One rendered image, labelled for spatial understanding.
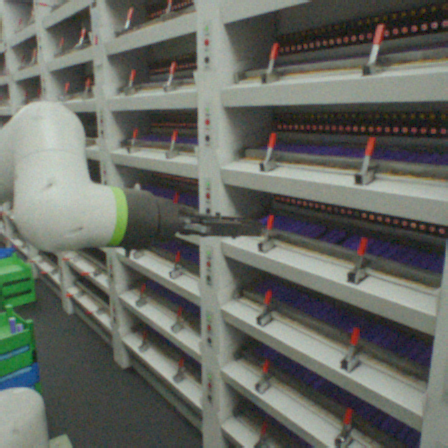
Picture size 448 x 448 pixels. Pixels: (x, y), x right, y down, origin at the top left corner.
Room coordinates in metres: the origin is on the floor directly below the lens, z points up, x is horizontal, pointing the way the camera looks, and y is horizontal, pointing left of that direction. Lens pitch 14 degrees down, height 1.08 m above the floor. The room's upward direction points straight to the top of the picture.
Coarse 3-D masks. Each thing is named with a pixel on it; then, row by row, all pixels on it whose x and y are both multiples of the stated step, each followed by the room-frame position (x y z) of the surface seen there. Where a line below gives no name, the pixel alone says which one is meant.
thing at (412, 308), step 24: (240, 216) 1.19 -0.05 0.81; (264, 216) 1.24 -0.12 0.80; (336, 216) 1.05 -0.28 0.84; (240, 240) 1.12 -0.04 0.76; (432, 240) 0.86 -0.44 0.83; (264, 264) 1.01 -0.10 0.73; (288, 264) 0.94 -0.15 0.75; (312, 264) 0.92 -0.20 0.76; (312, 288) 0.90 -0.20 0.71; (336, 288) 0.84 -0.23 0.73; (360, 288) 0.80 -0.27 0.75; (384, 288) 0.78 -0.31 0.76; (408, 288) 0.76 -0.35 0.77; (432, 288) 0.75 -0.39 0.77; (384, 312) 0.76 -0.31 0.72; (408, 312) 0.72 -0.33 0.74; (432, 312) 0.68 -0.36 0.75
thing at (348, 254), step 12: (264, 228) 1.11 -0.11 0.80; (288, 240) 1.04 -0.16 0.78; (300, 240) 1.01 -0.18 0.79; (312, 240) 0.99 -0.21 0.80; (312, 252) 0.96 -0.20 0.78; (324, 252) 0.95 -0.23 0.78; (336, 252) 0.92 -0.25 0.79; (348, 252) 0.90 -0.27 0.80; (372, 264) 0.85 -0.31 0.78; (384, 264) 0.83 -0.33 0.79; (396, 264) 0.81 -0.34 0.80; (408, 264) 0.80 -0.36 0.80; (408, 276) 0.79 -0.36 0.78; (420, 276) 0.77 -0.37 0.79; (432, 276) 0.75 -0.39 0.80
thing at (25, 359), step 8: (32, 344) 1.35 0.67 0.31; (24, 352) 1.33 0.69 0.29; (32, 352) 1.35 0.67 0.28; (8, 360) 1.29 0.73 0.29; (16, 360) 1.31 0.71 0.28; (24, 360) 1.32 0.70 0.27; (32, 360) 1.34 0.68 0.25; (0, 368) 1.27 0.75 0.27; (8, 368) 1.28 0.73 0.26; (16, 368) 1.30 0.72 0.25; (0, 376) 1.26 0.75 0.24
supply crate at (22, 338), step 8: (8, 312) 1.47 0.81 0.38; (0, 320) 1.46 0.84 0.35; (8, 320) 1.47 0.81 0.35; (16, 320) 1.45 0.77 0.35; (0, 328) 1.45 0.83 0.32; (8, 328) 1.45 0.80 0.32; (16, 328) 1.45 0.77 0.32; (24, 328) 1.41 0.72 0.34; (32, 328) 1.35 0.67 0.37; (0, 336) 1.39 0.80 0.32; (8, 336) 1.30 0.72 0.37; (16, 336) 1.31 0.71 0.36; (24, 336) 1.33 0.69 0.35; (32, 336) 1.35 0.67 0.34; (0, 344) 1.27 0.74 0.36; (8, 344) 1.29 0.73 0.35; (16, 344) 1.31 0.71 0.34; (24, 344) 1.33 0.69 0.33; (0, 352) 1.27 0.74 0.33
